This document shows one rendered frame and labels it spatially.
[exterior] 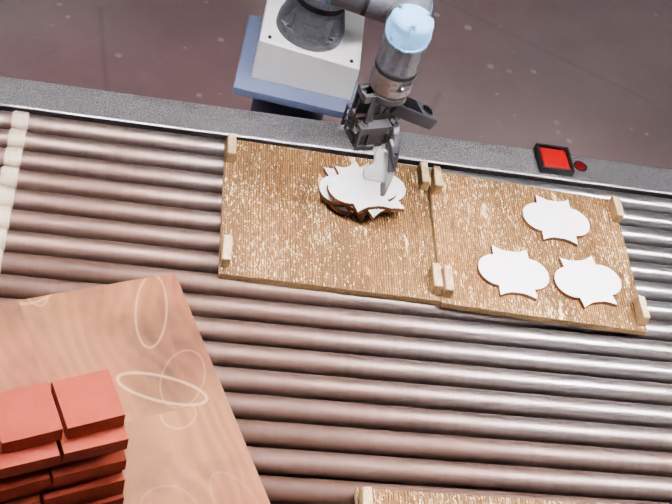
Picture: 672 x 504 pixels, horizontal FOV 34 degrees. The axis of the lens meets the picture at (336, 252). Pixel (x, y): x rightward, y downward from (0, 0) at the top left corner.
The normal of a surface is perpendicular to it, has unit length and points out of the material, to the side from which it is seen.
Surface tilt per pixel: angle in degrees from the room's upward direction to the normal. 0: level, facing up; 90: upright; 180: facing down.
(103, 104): 0
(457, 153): 0
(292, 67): 90
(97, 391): 0
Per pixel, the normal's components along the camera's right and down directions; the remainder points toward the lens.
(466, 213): 0.23, -0.65
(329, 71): -0.07, 0.73
